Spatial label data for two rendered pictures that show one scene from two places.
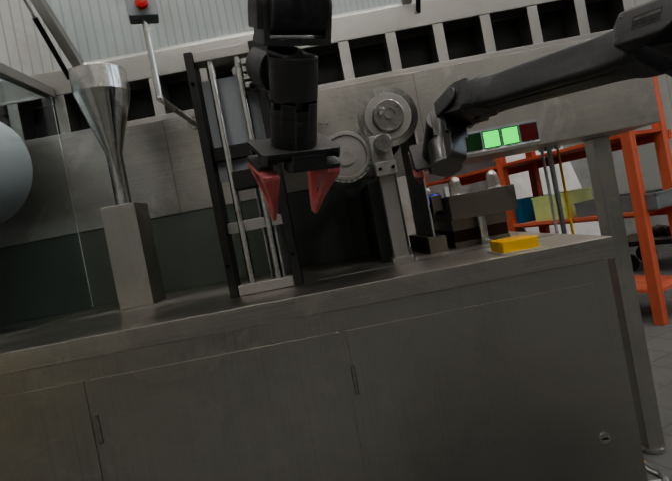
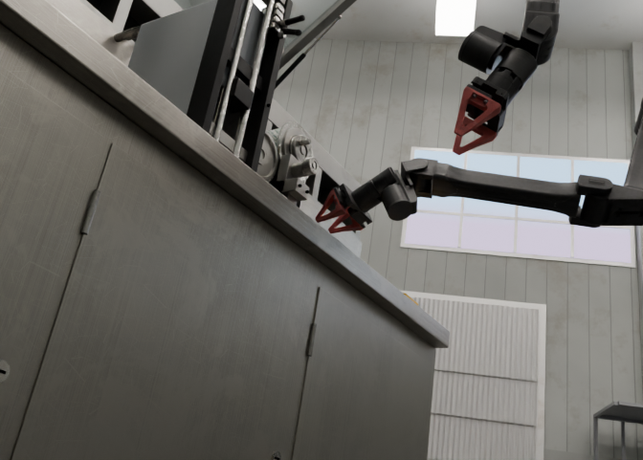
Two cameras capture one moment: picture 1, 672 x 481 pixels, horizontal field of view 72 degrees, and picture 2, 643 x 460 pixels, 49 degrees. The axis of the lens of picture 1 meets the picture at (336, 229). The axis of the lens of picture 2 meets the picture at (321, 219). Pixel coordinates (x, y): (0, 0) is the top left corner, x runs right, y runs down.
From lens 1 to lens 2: 1.17 m
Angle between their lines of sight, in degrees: 59
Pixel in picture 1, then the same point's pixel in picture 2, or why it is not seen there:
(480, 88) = (454, 171)
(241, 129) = (244, 52)
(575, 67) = (539, 189)
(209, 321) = (260, 185)
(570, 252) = (435, 326)
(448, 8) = (279, 117)
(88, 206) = not seen: outside the picture
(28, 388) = (34, 84)
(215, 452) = (189, 337)
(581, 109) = not seen: hidden behind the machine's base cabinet
